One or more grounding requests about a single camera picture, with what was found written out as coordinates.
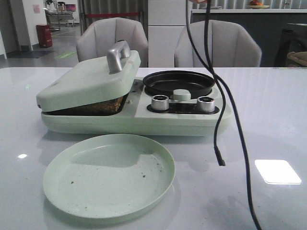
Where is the bread slice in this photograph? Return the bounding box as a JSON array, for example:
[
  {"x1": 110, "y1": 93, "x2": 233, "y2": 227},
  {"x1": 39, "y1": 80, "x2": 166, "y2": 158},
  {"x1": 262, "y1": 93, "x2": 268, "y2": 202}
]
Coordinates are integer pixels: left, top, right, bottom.
[{"x1": 70, "y1": 96, "x2": 126, "y2": 115}]

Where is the black round frying pan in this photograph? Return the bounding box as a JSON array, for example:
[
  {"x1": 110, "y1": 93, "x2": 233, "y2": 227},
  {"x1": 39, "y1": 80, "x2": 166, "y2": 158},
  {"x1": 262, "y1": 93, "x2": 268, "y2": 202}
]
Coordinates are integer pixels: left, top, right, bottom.
[{"x1": 143, "y1": 70, "x2": 215, "y2": 99}]

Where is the breakfast maker hinged lid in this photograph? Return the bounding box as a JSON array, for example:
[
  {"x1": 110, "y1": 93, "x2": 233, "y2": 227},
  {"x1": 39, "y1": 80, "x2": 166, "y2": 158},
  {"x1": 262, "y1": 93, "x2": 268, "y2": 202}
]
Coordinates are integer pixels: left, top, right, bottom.
[{"x1": 36, "y1": 42, "x2": 141, "y2": 112}]

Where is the mint green breakfast maker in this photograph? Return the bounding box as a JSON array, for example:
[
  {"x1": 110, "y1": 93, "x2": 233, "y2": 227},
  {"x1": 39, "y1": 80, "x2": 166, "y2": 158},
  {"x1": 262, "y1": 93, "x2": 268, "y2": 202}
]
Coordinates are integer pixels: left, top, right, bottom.
[{"x1": 40, "y1": 69, "x2": 233, "y2": 137}]

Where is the left silver control knob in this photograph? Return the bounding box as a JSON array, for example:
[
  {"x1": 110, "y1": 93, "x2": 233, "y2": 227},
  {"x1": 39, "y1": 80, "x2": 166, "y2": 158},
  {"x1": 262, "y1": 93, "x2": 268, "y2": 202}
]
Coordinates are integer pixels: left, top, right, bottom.
[{"x1": 151, "y1": 94, "x2": 169, "y2": 111}]

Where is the silver control knob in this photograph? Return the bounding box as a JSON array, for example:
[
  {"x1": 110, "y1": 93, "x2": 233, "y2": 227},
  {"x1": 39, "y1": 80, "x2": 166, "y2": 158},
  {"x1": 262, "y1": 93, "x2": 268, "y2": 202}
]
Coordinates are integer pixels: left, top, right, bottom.
[
  {"x1": 196, "y1": 96, "x2": 215, "y2": 113},
  {"x1": 151, "y1": 94, "x2": 169, "y2": 111}
]

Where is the right silver control knob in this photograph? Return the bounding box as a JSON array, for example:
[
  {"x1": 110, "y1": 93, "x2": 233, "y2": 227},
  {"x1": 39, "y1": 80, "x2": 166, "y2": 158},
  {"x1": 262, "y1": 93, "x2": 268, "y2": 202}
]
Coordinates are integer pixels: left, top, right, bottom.
[{"x1": 196, "y1": 96, "x2": 215, "y2": 113}]

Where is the mint green round plate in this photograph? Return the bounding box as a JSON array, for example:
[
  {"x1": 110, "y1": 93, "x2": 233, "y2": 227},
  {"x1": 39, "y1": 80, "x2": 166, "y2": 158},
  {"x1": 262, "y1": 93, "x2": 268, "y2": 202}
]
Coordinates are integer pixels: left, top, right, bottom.
[{"x1": 43, "y1": 134, "x2": 176, "y2": 223}]

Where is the left grey upholstered chair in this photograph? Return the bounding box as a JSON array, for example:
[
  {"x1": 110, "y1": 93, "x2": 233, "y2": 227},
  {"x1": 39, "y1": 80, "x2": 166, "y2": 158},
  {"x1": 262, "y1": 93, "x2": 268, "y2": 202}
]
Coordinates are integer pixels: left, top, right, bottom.
[{"x1": 76, "y1": 17, "x2": 148, "y2": 68}]

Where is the grey upholstered chair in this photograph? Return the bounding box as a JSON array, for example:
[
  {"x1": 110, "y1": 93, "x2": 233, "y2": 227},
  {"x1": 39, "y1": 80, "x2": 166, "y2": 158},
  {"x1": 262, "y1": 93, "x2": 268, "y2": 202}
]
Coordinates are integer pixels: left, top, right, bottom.
[
  {"x1": 174, "y1": 20, "x2": 262, "y2": 68},
  {"x1": 76, "y1": 17, "x2": 148, "y2": 68}
]

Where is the white refrigerator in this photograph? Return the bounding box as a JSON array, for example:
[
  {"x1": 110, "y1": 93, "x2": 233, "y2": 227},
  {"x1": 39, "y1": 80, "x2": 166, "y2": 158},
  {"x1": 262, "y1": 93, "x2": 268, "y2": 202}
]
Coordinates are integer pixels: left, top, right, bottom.
[{"x1": 148, "y1": 0, "x2": 186, "y2": 68}]

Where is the right grey upholstered chair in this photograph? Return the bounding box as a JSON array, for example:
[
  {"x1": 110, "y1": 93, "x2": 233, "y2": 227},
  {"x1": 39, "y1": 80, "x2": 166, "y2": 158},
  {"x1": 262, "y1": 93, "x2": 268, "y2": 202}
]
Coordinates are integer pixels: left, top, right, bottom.
[{"x1": 174, "y1": 20, "x2": 262, "y2": 68}]

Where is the red barrier belt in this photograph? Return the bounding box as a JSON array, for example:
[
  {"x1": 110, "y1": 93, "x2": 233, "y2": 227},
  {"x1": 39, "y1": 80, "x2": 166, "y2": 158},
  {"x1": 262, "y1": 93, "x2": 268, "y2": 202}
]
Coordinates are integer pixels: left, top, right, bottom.
[{"x1": 85, "y1": 12, "x2": 141, "y2": 18}]

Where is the red bin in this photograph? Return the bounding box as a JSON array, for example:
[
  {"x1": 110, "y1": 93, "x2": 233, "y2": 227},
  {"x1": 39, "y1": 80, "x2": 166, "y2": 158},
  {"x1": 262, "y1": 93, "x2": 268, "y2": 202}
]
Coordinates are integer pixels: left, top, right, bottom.
[{"x1": 36, "y1": 24, "x2": 52, "y2": 48}]

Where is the metal shelf rack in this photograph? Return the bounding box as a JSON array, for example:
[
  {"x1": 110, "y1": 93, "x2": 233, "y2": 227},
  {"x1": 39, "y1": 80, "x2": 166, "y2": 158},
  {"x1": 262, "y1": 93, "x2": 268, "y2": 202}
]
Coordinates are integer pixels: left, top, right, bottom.
[{"x1": 43, "y1": 0, "x2": 80, "y2": 30}]

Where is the dark kitchen counter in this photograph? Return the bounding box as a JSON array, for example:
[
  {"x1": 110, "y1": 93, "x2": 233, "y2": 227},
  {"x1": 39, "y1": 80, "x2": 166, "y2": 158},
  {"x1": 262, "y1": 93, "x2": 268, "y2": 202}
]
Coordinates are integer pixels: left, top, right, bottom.
[{"x1": 191, "y1": 9, "x2": 307, "y2": 68}]

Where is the fruit plate on counter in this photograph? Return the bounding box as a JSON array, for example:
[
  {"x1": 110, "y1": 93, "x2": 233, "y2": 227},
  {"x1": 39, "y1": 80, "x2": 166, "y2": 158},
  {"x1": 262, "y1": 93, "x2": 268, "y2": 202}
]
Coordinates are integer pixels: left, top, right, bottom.
[{"x1": 248, "y1": 0, "x2": 270, "y2": 9}]

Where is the beige cushion seat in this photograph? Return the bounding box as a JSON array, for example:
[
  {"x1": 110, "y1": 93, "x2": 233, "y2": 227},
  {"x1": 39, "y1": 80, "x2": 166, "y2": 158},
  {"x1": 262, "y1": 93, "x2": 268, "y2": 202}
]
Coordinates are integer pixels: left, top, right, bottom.
[{"x1": 287, "y1": 51, "x2": 307, "y2": 68}]

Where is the long black cable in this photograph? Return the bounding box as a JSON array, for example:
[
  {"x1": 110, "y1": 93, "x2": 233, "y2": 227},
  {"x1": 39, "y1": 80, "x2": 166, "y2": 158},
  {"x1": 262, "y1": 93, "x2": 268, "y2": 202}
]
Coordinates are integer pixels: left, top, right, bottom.
[{"x1": 185, "y1": 0, "x2": 262, "y2": 230}]

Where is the short black cable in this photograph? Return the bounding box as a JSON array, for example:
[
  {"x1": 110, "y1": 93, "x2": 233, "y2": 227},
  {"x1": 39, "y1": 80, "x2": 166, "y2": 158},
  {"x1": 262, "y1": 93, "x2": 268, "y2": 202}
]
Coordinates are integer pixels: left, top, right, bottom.
[{"x1": 203, "y1": 0, "x2": 227, "y2": 167}]

